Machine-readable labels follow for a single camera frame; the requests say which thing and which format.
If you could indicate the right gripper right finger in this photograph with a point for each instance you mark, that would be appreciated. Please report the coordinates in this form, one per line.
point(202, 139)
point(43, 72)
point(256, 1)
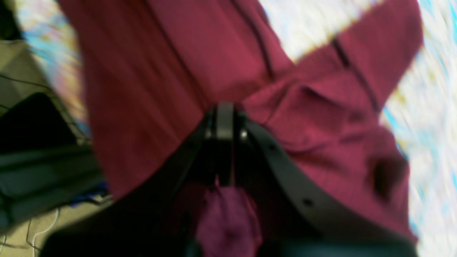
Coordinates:
point(297, 218)

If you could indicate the patterned tablecloth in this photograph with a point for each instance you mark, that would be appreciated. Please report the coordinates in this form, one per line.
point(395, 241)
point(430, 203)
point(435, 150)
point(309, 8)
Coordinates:
point(421, 113)

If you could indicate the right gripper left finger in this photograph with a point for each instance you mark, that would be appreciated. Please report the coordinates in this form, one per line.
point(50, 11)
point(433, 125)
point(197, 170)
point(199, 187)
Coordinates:
point(158, 218)

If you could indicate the dark red t-shirt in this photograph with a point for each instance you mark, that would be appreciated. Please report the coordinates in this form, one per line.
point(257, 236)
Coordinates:
point(154, 68)

